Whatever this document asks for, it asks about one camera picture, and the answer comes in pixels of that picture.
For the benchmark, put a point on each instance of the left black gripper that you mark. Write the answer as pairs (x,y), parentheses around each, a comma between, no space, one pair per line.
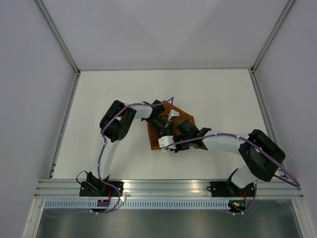
(166,130)

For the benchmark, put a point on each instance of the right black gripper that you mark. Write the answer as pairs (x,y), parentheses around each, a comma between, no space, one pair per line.
(178,148)

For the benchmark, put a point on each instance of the orange-brown cloth napkin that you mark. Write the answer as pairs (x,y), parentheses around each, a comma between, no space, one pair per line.
(163,112)

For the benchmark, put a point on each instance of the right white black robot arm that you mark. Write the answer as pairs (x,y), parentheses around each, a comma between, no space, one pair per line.
(252,147)

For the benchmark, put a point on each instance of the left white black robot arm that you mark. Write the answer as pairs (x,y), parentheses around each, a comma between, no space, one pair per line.
(114,126)

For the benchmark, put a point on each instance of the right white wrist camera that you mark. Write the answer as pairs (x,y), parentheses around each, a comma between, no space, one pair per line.
(165,143)

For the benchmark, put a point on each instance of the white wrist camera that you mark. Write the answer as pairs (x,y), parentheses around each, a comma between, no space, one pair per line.
(173,114)
(165,143)

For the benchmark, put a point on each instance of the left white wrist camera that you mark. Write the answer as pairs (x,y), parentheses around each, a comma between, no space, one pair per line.
(173,114)

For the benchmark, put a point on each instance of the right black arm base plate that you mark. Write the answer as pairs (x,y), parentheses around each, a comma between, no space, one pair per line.
(220,189)

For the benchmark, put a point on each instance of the right aluminium frame post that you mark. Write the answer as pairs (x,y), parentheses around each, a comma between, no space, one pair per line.
(277,26)

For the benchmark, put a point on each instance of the aluminium frame post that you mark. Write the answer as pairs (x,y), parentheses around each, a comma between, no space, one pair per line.
(56,34)
(277,26)

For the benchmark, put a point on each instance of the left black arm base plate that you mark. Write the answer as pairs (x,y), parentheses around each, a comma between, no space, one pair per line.
(87,190)

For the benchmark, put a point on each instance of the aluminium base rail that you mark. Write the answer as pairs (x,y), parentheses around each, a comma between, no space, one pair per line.
(165,188)

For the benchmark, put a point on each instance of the white slotted cable duct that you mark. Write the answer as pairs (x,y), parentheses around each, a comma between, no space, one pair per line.
(218,204)

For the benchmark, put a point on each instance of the left aluminium frame post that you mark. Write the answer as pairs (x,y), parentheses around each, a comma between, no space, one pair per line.
(56,34)

